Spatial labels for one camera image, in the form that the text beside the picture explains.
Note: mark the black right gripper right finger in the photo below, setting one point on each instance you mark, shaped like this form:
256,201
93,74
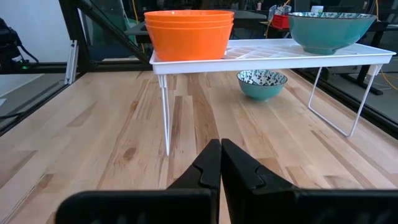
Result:
280,205

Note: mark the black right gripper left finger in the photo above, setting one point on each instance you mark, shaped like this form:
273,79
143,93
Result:
155,207

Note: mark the teal patterned ceramic mini bowl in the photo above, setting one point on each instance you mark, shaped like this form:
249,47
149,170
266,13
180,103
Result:
329,34
262,88

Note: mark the orange plastic mini bowl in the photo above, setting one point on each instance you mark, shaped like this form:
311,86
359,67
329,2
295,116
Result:
189,23
189,16
189,43

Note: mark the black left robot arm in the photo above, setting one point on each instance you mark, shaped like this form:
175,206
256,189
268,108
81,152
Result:
7,40

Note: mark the black background desk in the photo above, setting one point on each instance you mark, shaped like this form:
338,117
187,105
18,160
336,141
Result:
368,57

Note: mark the red box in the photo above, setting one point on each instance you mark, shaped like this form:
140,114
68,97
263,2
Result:
280,21

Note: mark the white metal bracket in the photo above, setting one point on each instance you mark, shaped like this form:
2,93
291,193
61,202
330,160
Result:
71,62

